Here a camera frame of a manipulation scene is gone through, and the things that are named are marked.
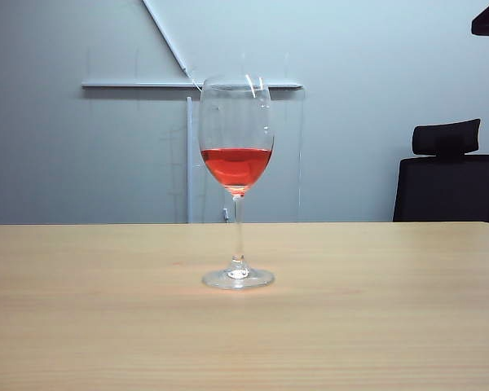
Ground wine glass with red liquid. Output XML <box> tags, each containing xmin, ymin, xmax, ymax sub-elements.
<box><xmin>198</xmin><ymin>75</ymin><xmax>276</xmax><ymax>291</ymax></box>

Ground black mesh office chair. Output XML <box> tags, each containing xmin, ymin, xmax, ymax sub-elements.
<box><xmin>392</xmin><ymin>118</ymin><xmax>489</xmax><ymax>225</ymax></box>

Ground white diagonal wall bar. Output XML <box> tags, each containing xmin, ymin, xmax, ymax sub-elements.
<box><xmin>141</xmin><ymin>0</ymin><xmax>191</xmax><ymax>77</ymax></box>

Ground white horizontal wall bar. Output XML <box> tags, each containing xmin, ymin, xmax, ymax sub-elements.
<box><xmin>81</xmin><ymin>78</ymin><xmax>305</xmax><ymax>90</ymax></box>

